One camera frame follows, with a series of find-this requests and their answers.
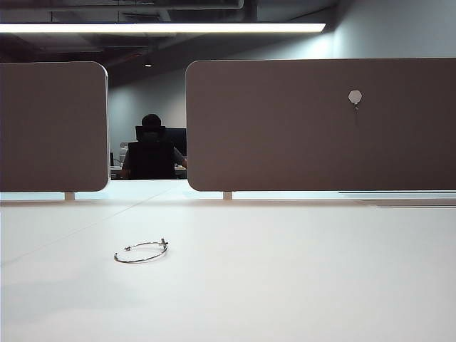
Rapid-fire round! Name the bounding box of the black computer monitor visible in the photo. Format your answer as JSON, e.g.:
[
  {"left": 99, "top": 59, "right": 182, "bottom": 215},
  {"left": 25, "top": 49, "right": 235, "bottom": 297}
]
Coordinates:
[{"left": 165, "top": 128, "right": 187, "bottom": 158}]

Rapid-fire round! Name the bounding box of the seated person in dark top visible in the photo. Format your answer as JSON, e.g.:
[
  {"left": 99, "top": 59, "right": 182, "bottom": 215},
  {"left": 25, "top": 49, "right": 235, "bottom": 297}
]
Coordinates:
[{"left": 119, "top": 113, "right": 189, "bottom": 180}]

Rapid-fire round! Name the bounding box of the black mesh office chair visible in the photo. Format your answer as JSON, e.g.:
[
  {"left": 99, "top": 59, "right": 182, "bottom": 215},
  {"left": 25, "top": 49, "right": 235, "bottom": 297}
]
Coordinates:
[{"left": 127, "top": 125, "right": 177, "bottom": 180}]

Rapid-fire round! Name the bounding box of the long linear ceiling light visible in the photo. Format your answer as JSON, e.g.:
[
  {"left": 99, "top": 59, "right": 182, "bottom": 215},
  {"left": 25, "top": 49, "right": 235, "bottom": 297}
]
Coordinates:
[{"left": 0, "top": 22, "right": 327, "bottom": 35}]

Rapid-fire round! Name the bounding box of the white office desk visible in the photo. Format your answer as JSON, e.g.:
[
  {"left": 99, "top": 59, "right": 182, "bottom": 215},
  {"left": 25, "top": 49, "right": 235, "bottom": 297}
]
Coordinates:
[{"left": 109, "top": 164, "right": 188, "bottom": 181}]

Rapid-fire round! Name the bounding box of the white hexagonal wall hook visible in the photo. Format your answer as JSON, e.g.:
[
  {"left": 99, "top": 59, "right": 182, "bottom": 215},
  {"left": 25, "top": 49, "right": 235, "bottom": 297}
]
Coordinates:
[{"left": 348, "top": 89, "right": 363, "bottom": 118}]

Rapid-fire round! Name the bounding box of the beige desk divider panel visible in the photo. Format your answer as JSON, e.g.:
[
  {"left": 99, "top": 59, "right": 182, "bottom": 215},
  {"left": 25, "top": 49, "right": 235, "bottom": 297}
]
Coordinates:
[
  {"left": 185, "top": 58, "right": 456, "bottom": 192},
  {"left": 0, "top": 61, "right": 110, "bottom": 193}
]

